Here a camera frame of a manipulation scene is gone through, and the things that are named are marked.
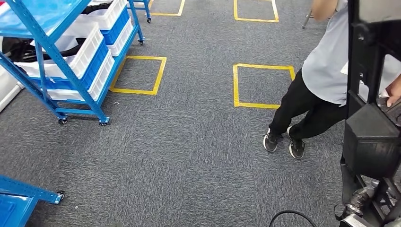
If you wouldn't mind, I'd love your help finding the person's hand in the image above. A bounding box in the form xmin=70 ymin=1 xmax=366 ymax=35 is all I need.
xmin=384 ymin=73 xmax=401 ymax=108

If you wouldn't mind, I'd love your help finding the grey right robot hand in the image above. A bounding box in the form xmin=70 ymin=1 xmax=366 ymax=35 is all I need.
xmin=383 ymin=216 xmax=401 ymax=227

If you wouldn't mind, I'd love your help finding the dark grey handheld controller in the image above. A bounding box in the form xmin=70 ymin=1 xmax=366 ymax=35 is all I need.
xmin=375 ymin=96 xmax=401 ymax=128

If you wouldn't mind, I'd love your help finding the black plastic car part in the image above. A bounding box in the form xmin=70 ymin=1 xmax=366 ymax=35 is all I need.
xmin=340 ymin=0 xmax=401 ymax=227

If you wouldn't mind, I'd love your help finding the blue metal shelf rack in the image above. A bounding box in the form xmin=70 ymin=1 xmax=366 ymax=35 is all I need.
xmin=0 ymin=174 xmax=66 ymax=227
xmin=0 ymin=0 xmax=146 ymax=127
xmin=127 ymin=0 xmax=153 ymax=24

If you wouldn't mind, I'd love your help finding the black part in bin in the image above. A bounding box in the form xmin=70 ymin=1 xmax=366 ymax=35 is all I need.
xmin=82 ymin=1 xmax=113 ymax=15
xmin=1 ymin=37 xmax=87 ymax=63

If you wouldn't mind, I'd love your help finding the person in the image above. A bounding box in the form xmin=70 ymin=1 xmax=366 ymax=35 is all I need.
xmin=262 ymin=0 xmax=401 ymax=160

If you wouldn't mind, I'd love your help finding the grey metal leg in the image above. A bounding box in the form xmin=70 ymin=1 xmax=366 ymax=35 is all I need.
xmin=301 ymin=9 xmax=314 ymax=30

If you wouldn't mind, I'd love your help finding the yellow floor tape square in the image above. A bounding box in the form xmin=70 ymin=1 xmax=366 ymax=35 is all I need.
xmin=233 ymin=0 xmax=280 ymax=23
xmin=149 ymin=0 xmax=186 ymax=17
xmin=109 ymin=55 xmax=167 ymax=96
xmin=233 ymin=63 xmax=296 ymax=110

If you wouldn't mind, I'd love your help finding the white plastic bin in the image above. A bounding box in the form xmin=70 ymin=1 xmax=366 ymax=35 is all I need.
xmin=107 ymin=17 xmax=134 ymax=58
xmin=75 ymin=0 xmax=128 ymax=31
xmin=14 ymin=21 xmax=105 ymax=79
xmin=47 ymin=52 xmax=115 ymax=102

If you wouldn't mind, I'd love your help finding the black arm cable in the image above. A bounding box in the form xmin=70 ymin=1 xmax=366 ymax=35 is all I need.
xmin=269 ymin=210 xmax=318 ymax=227

